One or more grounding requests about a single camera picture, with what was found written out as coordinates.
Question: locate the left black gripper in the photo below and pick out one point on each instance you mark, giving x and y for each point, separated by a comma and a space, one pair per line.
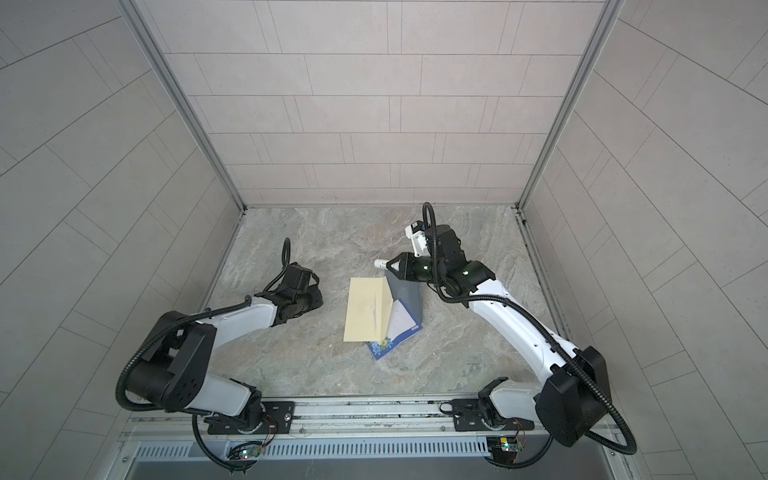
318, 298

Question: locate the left circuit board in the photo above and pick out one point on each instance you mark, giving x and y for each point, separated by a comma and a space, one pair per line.
245, 452

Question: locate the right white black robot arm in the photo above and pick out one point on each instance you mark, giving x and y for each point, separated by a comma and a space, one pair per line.
574, 400

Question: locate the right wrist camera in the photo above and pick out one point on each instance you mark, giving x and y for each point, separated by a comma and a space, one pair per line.
415, 232

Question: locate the right circuit board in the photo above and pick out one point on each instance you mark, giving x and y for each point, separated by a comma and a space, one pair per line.
504, 450

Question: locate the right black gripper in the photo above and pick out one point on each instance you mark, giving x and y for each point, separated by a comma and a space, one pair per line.
406, 270

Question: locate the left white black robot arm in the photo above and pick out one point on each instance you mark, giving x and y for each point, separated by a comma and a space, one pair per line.
170, 369

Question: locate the blue floral card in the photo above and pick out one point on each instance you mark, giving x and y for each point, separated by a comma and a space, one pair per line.
381, 349

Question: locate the aluminium mounting rail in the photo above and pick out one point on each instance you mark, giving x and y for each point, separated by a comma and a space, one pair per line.
387, 417

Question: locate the yellow paper envelope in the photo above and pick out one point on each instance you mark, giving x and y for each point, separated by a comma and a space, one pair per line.
368, 310

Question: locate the white glue stick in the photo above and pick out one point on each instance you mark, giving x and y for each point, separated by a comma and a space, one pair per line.
381, 263

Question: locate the circuit board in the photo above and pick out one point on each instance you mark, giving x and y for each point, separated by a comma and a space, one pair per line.
504, 450
245, 452

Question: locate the grey envelope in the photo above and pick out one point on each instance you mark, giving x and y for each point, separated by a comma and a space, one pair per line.
409, 294

